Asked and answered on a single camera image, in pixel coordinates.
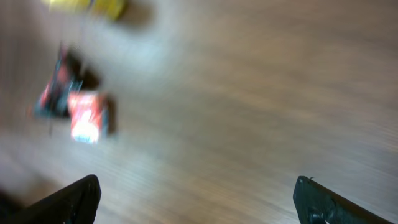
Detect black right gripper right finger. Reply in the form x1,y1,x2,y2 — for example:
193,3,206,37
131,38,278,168
293,176,391,224

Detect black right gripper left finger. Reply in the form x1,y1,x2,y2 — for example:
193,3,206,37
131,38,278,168
1,174,101,224

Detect red white snack box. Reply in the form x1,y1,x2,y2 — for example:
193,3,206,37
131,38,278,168
67,91,109,144

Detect yellow candy bottle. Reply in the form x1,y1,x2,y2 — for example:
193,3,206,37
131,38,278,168
42,0,127,21

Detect black red snack packet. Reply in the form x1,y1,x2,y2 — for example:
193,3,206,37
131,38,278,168
30,45,83,118

